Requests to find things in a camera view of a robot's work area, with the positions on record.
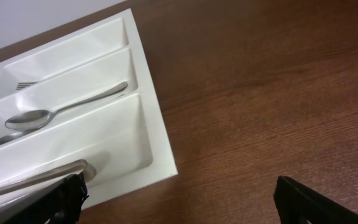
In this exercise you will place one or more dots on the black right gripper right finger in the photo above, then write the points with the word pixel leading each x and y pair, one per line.
pixel 297 204

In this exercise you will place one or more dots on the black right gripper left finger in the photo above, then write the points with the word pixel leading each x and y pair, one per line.
pixel 59 203

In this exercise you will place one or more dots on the steel tongs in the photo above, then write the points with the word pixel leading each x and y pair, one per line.
pixel 82 166

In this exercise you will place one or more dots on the steel spoon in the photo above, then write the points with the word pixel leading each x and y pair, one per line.
pixel 39 118
pixel 15 135

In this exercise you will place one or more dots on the steel fork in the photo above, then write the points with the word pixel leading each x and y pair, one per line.
pixel 22 85

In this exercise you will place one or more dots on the white cutlery tray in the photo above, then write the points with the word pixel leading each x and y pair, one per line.
pixel 123 136

